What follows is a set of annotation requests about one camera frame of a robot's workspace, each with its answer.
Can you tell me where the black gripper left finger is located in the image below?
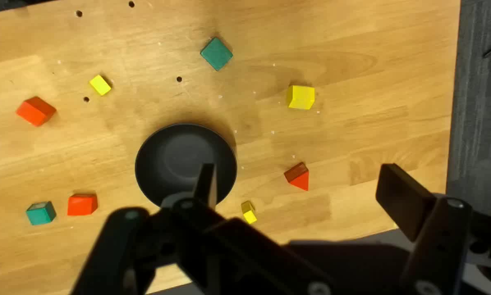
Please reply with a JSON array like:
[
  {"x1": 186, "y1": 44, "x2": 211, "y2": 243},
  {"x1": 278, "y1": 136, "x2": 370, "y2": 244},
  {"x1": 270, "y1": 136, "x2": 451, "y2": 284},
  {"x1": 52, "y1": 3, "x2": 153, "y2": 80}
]
[{"x1": 71, "y1": 162, "x2": 334, "y2": 295}]

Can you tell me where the red triangular wooden prism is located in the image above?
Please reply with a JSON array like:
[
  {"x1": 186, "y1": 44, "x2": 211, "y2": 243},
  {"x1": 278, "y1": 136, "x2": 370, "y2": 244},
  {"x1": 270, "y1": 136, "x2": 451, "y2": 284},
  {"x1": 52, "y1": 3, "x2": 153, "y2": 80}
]
[{"x1": 283, "y1": 161, "x2": 313, "y2": 193}]

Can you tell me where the small yellow wooden cube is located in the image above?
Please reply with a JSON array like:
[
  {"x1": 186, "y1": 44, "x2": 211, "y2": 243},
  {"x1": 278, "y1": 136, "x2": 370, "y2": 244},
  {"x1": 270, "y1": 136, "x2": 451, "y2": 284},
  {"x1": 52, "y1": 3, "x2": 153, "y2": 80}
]
[{"x1": 88, "y1": 72, "x2": 114, "y2": 98}]

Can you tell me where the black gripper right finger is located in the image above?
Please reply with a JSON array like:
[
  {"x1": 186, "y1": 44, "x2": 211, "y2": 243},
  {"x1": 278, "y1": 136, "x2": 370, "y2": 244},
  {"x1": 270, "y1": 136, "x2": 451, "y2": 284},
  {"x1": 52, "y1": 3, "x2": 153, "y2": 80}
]
[{"x1": 375, "y1": 162, "x2": 491, "y2": 295}]

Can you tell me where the black bowl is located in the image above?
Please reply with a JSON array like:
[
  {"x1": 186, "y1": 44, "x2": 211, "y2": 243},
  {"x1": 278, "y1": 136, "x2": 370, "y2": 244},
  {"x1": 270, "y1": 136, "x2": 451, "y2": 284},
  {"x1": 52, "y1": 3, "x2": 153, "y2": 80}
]
[{"x1": 134, "y1": 123, "x2": 240, "y2": 210}]

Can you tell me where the teal wooden block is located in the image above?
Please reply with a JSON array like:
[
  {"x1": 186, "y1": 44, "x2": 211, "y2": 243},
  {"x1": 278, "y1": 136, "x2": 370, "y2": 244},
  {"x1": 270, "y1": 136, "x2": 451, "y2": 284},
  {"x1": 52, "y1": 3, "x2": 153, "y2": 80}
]
[
  {"x1": 25, "y1": 200, "x2": 58, "y2": 228},
  {"x1": 199, "y1": 36, "x2": 236, "y2": 72}
]

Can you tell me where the small yellow wooden block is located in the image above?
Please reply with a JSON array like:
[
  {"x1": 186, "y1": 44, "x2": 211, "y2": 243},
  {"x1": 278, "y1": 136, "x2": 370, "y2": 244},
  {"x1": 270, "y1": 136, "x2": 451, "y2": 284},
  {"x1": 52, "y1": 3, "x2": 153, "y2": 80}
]
[{"x1": 240, "y1": 198, "x2": 260, "y2": 226}]

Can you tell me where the large yellow wooden block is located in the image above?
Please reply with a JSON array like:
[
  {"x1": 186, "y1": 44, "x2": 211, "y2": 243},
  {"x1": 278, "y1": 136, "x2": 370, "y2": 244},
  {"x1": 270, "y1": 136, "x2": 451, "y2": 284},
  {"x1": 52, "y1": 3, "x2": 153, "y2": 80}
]
[{"x1": 286, "y1": 84, "x2": 318, "y2": 111}]

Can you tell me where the orange wooden block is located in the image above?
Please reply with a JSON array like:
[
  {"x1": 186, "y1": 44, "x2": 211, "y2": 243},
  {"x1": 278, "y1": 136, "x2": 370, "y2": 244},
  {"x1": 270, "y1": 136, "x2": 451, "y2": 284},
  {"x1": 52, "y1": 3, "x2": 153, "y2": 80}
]
[
  {"x1": 66, "y1": 192, "x2": 101, "y2": 218},
  {"x1": 15, "y1": 95, "x2": 58, "y2": 128}
]

